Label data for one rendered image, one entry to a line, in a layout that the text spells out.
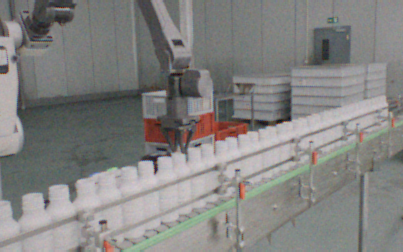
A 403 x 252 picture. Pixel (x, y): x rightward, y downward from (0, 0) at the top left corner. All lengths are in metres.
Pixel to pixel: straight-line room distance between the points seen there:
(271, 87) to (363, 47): 3.99
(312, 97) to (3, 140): 6.87
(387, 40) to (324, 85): 4.07
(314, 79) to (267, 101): 1.13
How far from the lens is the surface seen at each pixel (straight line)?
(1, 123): 1.46
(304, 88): 7.98
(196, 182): 1.16
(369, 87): 9.30
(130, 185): 0.99
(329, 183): 1.86
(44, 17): 1.47
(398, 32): 11.55
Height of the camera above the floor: 1.42
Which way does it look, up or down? 10 degrees down
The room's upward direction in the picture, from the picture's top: 2 degrees counter-clockwise
